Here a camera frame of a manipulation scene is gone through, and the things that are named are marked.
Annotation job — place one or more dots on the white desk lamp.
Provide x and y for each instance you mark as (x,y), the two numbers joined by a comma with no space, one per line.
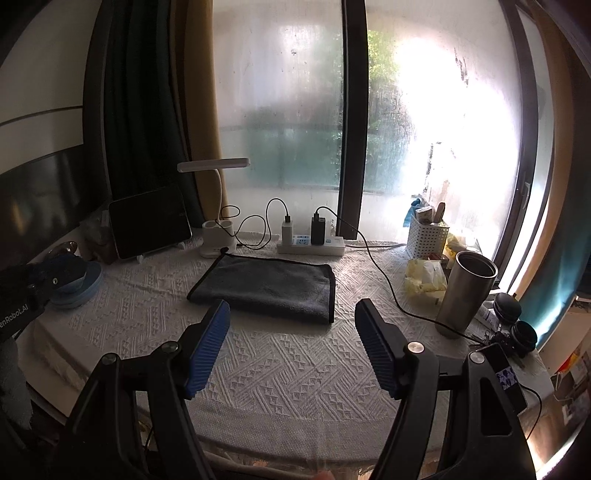
(217,237)

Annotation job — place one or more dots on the yellow plastic bag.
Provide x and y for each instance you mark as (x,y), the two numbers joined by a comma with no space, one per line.
(425,277)

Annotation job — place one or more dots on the bunch of keys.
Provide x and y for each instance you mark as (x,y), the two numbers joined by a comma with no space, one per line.
(489,339)

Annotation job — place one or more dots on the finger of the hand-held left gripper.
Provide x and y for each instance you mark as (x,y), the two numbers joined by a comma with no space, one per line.
(67,277)

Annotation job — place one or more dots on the black round case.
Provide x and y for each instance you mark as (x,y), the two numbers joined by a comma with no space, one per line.
(524,337)
(506,307)

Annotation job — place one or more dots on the white charger plug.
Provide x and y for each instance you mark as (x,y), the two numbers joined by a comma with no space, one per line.
(287,230)

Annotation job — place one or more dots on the dark window frame post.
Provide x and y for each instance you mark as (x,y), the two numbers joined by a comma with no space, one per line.
(352,115)

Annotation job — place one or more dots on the black charger plug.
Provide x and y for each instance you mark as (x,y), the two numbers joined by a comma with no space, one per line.
(317,228)

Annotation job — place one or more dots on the steel tumbler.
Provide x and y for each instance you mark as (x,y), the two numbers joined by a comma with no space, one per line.
(464,295)

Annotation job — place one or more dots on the light blue round dish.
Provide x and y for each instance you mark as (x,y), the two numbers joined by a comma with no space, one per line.
(87,286)

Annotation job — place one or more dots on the teal curtain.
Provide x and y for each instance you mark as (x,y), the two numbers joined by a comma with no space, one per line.
(549,286)

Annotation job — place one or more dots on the white perforated basket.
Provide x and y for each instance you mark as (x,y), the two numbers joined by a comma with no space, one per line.
(427,240)

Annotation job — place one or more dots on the beige curtain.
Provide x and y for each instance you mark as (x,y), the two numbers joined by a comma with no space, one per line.
(203,115)

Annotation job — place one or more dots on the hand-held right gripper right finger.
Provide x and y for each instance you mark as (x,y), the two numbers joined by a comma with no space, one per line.
(378,350)

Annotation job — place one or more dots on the blue cloth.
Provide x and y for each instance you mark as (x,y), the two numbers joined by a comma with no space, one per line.
(410,212)

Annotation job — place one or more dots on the white textured tablecloth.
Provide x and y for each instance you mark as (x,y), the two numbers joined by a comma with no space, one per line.
(286,369)

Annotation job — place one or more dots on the dark green curtain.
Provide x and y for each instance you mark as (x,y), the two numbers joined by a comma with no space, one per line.
(138,101)

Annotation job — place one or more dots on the white tablet stand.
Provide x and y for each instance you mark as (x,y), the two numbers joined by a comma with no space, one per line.
(178,243)

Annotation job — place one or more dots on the tablet with dark screen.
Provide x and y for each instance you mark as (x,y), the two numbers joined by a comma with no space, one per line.
(147,221)

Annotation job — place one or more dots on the white power strip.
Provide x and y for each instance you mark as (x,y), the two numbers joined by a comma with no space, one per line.
(318,248)

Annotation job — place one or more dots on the black device with patterned sticker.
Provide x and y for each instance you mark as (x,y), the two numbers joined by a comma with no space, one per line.
(505,378)

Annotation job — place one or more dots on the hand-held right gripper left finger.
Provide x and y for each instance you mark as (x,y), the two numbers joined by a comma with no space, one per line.
(207,350)

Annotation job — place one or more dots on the grey towel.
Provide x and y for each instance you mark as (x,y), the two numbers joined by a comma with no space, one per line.
(268,286)

